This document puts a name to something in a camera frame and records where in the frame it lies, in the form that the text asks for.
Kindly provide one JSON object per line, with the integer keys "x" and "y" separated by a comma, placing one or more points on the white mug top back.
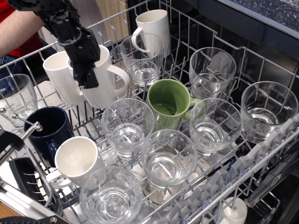
{"x": 155, "y": 22}

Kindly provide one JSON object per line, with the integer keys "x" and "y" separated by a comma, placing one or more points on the green ceramic mug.
{"x": 170, "y": 102}

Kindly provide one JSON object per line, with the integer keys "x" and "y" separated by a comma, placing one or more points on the clear glass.
{"x": 214, "y": 125}
{"x": 126, "y": 124}
{"x": 111, "y": 195}
{"x": 265, "y": 107}
{"x": 210, "y": 71}
{"x": 17, "y": 95}
{"x": 143, "y": 56}
{"x": 168, "y": 158}

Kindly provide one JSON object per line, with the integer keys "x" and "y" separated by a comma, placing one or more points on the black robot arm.
{"x": 44, "y": 9}

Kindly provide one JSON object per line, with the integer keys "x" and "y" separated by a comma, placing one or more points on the black ribbed plastic part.
{"x": 24, "y": 173}

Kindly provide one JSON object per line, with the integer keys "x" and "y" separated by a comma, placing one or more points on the clear glass centre right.
{"x": 214, "y": 125}

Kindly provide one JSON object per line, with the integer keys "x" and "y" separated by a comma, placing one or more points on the clear glass back right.
{"x": 210, "y": 71}

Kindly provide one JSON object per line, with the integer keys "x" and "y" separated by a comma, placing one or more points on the person in red shirt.
{"x": 18, "y": 33}

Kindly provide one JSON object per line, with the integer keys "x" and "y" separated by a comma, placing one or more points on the clear glass back centre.
{"x": 143, "y": 56}

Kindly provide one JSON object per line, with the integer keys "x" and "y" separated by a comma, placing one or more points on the clear glass front centre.
{"x": 168, "y": 158}

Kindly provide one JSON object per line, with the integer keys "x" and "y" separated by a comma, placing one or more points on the clear glass front left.
{"x": 111, "y": 195}

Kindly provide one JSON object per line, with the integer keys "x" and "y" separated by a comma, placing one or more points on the metal wire dishwasher rack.
{"x": 190, "y": 30}

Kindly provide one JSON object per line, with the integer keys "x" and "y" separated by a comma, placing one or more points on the dark blue mug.
{"x": 56, "y": 129}

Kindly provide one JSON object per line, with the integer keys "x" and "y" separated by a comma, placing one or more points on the white mug lying underneath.
{"x": 155, "y": 197}

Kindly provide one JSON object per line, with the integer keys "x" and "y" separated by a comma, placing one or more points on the clear glass far right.
{"x": 265, "y": 107}

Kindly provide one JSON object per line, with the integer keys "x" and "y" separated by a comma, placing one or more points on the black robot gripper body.
{"x": 78, "y": 41}

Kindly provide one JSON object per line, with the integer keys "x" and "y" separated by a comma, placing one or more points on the clear glass far left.
{"x": 17, "y": 95}

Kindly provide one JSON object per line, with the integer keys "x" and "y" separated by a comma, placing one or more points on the white mug back left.
{"x": 56, "y": 68}

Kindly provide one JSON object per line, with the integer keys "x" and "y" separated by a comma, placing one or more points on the white mug front left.
{"x": 75, "y": 160}

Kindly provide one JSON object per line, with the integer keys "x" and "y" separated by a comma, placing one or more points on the white ceramic mug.
{"x": 112, "y": 81}

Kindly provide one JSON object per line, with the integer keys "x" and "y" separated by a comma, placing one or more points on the black clamp with metal screw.
{"x": 14, "y": 141}

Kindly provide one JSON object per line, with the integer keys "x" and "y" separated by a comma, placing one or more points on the grey plastic tine holder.
{"x": 251, "y": 172}

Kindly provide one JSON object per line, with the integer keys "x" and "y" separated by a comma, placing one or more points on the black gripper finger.
{"x": 84, "y": 74}

